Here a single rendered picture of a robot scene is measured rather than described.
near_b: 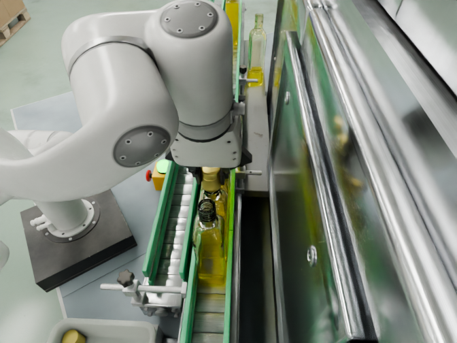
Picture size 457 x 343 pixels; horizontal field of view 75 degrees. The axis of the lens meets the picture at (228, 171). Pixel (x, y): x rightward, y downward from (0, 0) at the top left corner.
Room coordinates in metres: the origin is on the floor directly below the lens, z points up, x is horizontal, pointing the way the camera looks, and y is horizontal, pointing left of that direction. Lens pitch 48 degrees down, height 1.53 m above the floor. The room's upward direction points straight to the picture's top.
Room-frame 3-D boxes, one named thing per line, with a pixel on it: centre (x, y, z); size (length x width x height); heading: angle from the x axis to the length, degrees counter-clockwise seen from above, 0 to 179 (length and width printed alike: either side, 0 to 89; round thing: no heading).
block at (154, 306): (0.22, 0.14, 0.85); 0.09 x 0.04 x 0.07; 88
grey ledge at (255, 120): (0.99, -0.10, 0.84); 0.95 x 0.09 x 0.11; 178
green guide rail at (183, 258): (1.12, 0.06, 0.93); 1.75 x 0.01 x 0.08; 178
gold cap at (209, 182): (0.34, 0.03, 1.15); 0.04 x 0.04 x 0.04
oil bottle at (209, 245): (0.28, 0.04, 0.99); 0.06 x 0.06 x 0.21; 88
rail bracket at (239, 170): (0.52, -0.05, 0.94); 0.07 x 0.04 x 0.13; 88
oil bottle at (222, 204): (0.34, 0.03, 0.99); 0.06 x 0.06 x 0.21; 87
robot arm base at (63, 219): (0.46, 0.46, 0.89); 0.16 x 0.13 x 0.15; 120
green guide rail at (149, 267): (1.12, 0.13, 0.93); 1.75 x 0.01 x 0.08; 178
